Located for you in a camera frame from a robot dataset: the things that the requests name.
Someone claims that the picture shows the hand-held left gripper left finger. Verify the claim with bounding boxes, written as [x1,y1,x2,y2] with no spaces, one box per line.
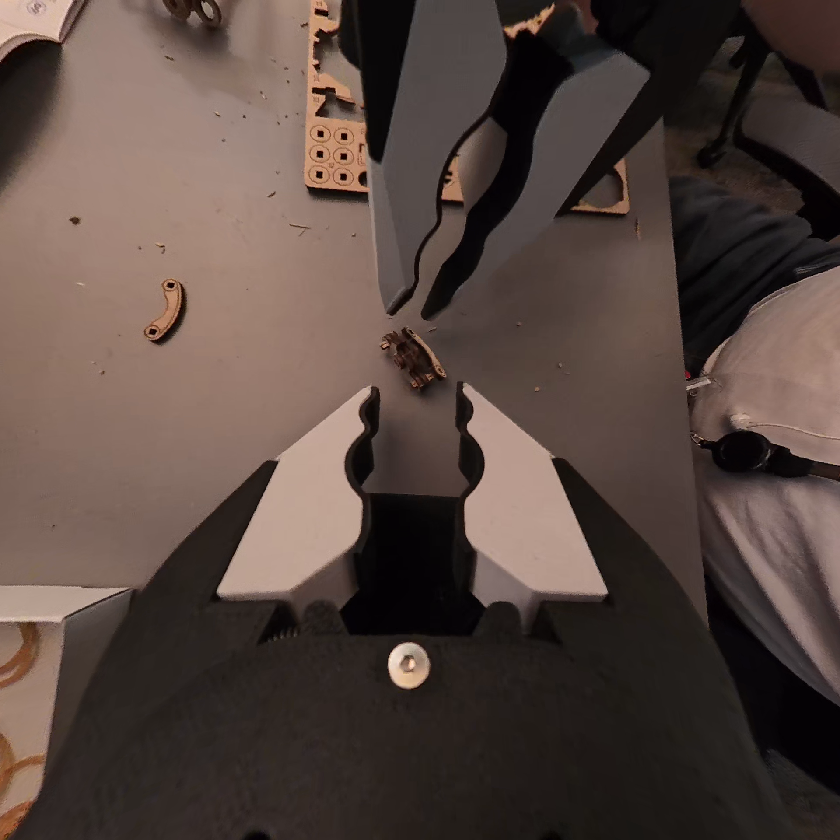
[217,386,382,618]

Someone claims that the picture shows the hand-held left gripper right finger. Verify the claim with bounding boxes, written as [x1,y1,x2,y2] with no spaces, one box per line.
[455,382,609,627]

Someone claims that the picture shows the person's right forearm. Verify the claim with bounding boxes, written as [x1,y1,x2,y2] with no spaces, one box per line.
[742,0,840,64]

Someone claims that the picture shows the curved wooden model piece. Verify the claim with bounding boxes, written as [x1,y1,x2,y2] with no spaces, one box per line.
[143,279,186,344]

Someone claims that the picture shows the white cardboard box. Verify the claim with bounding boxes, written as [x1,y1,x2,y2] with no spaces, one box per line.
[0,586,135,840]

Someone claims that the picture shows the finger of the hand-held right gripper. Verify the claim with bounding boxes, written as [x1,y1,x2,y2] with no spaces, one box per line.
[366,0,509,316]
[420,26,652,322]

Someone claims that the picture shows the wooden laser-cut parts sheet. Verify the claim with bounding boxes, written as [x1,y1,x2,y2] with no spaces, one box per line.
[305,0,631,216]

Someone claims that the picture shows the wooden gear link piece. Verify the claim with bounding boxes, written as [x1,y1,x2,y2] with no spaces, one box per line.
[162,0,222,28]

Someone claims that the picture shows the person's dark trousers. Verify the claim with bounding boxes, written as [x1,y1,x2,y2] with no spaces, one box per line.
[669,176,840,370]

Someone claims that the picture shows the small wooden model assembly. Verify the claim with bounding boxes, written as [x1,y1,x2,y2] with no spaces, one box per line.
[379,326,447,392]

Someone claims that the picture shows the white instruction booklet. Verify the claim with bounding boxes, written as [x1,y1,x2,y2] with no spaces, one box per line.
[0,0,88,61]

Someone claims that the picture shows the black badge reel with strap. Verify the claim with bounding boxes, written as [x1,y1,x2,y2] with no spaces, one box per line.
[689,428,840,483]

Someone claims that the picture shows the pile of tan rubber bands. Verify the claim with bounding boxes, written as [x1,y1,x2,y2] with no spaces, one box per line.
[0,620,48,840]

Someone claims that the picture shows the black office chair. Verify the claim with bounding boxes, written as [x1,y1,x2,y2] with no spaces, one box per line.
[696,20,840,238]

